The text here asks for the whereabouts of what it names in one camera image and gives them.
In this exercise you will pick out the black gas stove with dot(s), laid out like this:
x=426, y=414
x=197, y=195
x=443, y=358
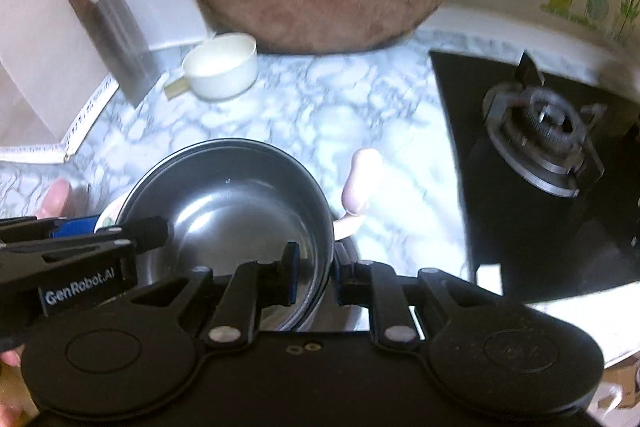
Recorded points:
x=480, y=207

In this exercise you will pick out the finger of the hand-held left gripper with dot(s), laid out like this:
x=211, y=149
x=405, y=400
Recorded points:
x=147, y=234
x=75, y=227

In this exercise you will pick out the black stove burner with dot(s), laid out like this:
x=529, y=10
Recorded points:
x=545, y=122

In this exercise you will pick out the steel bowl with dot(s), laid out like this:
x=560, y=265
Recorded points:
x=225, y=207

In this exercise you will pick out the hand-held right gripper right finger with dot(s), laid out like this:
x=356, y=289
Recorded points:
x=341, y=279

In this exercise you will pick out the cream cup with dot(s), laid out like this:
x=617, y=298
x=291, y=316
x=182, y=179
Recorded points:
x=220, y=72

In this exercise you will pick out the white lace-trimmed cover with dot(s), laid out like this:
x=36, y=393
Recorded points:
x=35, y=57

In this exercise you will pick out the person's left hand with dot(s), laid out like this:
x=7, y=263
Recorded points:
x=10, y=357

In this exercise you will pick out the white plate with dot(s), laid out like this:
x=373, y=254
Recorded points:
x=107, y=214

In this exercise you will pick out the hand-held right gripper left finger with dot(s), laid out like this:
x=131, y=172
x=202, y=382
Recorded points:
x=295, y=269

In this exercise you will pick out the brown cardboard box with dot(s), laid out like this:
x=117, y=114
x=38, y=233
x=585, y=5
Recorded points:
x=622, y=377

